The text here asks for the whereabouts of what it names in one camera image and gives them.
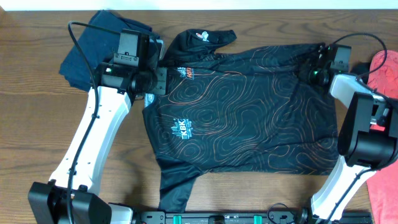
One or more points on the black orange patterned jersey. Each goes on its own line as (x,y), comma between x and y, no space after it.
(247,111)

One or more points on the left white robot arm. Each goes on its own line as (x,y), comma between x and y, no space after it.
(72,193)

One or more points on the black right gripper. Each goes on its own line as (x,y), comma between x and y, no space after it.
(303,72)

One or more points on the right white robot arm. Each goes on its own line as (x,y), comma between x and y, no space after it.
(367,141)

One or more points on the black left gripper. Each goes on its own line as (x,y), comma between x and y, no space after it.
(160,88)

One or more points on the folded navy blue garment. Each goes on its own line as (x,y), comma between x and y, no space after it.
(97,45)

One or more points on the black garment under red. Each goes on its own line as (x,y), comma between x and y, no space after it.
(361,68)

